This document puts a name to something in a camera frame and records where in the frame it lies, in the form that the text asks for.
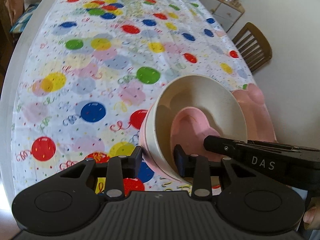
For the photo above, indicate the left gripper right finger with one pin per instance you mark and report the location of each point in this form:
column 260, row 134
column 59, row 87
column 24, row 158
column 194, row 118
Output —
column 200, row 169

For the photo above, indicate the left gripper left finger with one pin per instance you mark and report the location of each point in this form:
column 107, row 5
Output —
column 115, row 171

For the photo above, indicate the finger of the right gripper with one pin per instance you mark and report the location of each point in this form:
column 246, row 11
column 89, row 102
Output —
column 283, row 147
column 230, row 147

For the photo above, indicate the pink mouse-ear plate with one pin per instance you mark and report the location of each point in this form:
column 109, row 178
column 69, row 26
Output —
column 258, row 120

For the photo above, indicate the pink heart dish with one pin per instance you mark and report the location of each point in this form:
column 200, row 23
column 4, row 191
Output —
column 189, row 128

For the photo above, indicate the pink bowl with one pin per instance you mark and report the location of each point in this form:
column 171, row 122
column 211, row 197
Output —
column 153, row 155

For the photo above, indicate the cream bowl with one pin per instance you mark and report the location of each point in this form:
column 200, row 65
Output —
column 213, row 99

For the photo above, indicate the large white plate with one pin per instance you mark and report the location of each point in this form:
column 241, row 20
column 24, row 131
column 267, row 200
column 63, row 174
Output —
column 216, row 189

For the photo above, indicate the right hand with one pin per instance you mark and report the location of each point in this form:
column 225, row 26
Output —
column 311, row 218

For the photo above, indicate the right wooden chair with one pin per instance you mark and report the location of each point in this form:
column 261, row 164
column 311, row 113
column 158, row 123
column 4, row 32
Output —
column 253, row 46

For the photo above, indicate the wooden chair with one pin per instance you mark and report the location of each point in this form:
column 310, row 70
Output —
column 6, row 36
column 253, row 46

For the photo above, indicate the balloon birthday tablecloth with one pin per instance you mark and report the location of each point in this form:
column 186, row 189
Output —
column 94, row 69

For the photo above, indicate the white drawer cabinet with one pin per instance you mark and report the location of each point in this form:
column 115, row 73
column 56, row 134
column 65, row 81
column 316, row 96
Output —
column 225, row 12

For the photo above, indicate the left wooden chair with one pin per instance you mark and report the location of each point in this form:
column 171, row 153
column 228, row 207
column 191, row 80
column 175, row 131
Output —
column 6, row 36

